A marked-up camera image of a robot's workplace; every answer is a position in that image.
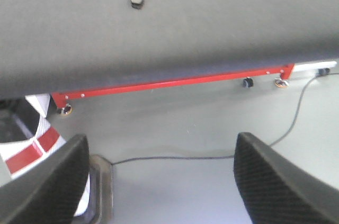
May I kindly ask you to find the red conveyor frame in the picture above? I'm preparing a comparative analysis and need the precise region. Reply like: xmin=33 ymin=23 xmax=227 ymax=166
xmin=50 ymin=60 xmax=338 ymax=116

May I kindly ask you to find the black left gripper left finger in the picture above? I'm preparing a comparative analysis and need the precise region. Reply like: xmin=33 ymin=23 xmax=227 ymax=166
xmin=1 ymin=135 xmax=90 ymax=223

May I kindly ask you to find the black floor cable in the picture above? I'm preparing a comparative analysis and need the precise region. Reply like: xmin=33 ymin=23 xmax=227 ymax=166
xmin=111 ymin=72 xmax=339 ymax=166

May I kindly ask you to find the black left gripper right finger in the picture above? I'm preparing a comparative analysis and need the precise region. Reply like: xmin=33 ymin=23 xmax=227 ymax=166
xmin=234 ymin=132 xmax=338 ymax=223

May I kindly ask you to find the red white traffic cone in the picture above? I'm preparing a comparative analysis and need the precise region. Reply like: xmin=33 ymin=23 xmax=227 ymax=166
xmin=0 ymin=93 xmax=114 ymax=224

